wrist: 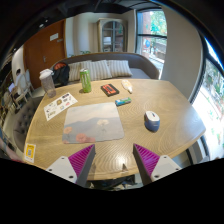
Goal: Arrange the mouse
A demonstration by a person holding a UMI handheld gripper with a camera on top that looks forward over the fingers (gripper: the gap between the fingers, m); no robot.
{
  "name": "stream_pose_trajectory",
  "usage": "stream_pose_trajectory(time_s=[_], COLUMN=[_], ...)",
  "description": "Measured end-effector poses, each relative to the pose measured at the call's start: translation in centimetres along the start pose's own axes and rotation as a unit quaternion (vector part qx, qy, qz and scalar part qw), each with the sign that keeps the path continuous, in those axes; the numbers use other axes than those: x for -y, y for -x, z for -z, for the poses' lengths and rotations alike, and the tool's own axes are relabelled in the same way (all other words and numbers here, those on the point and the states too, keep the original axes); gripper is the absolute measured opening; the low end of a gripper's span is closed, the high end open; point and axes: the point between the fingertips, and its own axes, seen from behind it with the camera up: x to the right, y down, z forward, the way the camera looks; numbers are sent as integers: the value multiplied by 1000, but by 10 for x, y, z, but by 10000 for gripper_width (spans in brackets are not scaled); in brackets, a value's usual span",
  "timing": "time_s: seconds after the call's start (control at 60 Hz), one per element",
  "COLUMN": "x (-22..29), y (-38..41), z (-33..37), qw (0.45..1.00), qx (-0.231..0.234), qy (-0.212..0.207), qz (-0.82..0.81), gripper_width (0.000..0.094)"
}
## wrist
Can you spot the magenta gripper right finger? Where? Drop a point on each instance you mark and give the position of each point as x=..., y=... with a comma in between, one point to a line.
x=153, y=167

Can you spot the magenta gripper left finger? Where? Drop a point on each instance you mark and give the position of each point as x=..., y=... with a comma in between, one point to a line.
x=76, y=167

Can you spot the blue grey computer mouse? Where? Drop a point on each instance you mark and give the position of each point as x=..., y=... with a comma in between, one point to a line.
x=151, y=121

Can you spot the yellow QR code card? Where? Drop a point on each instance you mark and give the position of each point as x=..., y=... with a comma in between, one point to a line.
x=29, y=153

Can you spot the white sticker sheet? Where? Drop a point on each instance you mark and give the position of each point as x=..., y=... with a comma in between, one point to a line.
x=59, y=105

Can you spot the teal small packet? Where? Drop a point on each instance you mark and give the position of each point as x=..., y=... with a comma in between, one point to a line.
x=123, y=101

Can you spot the grey tufted chair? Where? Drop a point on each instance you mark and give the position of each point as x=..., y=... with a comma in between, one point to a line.
x=23, y=120

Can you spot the black red box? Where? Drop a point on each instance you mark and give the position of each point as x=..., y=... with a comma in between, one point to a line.
x=109, y=90

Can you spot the crumpled plastic wrapper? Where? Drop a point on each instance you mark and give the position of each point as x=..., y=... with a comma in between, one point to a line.
x=127, y=85

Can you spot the green drink can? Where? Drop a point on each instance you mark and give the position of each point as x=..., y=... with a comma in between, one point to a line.
x=85, y=80

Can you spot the striped left cushion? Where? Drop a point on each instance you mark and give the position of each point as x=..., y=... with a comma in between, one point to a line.
x=74, y=73

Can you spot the striped cushion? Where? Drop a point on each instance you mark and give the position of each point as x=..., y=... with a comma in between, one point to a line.
x=119, y=68
x=74, y=73
x=99, y=70

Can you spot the black backpack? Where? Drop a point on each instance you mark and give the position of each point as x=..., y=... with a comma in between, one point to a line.
x=61, y=74

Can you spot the striped middle cushion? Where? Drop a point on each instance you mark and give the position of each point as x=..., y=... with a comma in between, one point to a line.
x=99, y=70

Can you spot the striped right cushion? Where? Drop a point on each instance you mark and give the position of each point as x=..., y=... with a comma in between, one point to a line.
x=119, y=68

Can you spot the orange wooden door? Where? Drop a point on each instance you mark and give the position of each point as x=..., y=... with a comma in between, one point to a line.
x=43, y=50

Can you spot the grey glass door cabinet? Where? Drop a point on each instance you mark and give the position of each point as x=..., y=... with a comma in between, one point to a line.
x=112, y=35

